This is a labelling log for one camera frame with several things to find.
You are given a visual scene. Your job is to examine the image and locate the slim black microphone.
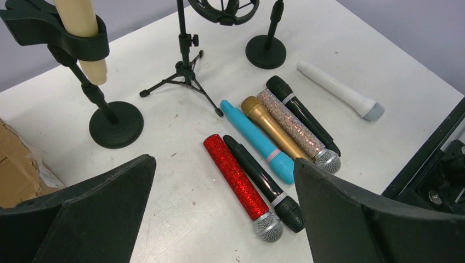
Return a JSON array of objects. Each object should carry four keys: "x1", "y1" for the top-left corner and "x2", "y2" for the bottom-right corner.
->
[{"x1": 265, "y1": 76, "x2": 341, "y2": 156}]

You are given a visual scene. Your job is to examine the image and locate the brown cardboard box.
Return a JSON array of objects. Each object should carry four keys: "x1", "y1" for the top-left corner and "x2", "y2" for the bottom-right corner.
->
[{"x1": 1, "y1": 120, "x2": 65, "y2": 208}]

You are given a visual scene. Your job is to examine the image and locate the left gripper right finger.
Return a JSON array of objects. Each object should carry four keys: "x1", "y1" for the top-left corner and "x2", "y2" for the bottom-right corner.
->
[{"x1": 294, "y1": 158, "x2": 464, "y2": 262}]

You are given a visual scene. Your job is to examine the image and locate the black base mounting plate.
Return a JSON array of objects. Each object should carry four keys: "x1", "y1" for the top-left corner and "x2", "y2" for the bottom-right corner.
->
[{"x1": 382, "y1": 100, "x2": 464, "y2": 215}]

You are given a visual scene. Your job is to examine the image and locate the red glitter microphone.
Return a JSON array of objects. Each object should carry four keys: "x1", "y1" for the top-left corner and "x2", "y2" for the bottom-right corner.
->
[{"x1": 203, "y1": 134, "x2": 283, "y2": 243}]

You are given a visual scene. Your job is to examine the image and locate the clip mic stand round base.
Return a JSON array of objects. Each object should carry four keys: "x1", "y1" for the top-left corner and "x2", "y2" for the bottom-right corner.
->
[{"x1": 1, "y1": 1, "x2": 144, "y2": 149}]

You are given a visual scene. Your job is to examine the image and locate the white grey microphone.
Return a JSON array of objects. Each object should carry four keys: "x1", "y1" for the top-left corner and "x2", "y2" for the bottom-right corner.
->
[{"x1": 297, "y1": 60, "x2": 385, "y2": 122}]

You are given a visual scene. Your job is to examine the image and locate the tripod shock mount stand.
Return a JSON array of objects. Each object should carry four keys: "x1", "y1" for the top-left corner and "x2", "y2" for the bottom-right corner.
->
[{"x1": 139, "y1": 0, "x2": 260, "y2": 117}]

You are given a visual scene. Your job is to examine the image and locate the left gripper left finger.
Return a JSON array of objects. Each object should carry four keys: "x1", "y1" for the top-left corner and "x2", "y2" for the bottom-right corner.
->
[{"x1": 1, "y1": 154, "x2": 156, "y2": 262}]

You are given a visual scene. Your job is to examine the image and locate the silver glitter microphone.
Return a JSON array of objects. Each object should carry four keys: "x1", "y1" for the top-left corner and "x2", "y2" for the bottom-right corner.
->
[{"x1": 258, "y1": 88, "x2": 342, "y2": 174}]

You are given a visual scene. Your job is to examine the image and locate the blue microphone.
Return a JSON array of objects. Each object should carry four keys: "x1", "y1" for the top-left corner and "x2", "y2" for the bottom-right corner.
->
[{"x1": 220, "y1": 100, "x2": 294, "y2": 185}]

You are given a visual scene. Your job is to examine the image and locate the shock mount stand round base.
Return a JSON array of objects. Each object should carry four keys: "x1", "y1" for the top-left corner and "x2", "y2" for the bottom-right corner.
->
[{"x1": 245, "y1": 0, "x2": 287, "y2": 70}]

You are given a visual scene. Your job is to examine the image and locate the cream microphone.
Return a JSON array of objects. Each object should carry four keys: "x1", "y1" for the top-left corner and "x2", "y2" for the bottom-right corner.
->
[{"x1": 53, "y1": 0, "x2": 107, "y2": 85}]

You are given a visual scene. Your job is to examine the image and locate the gold microphone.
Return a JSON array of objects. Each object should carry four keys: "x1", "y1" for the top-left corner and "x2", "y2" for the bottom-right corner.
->
[{"x1": 241, "y1": 96, "x2": 311, "y2": 161}]

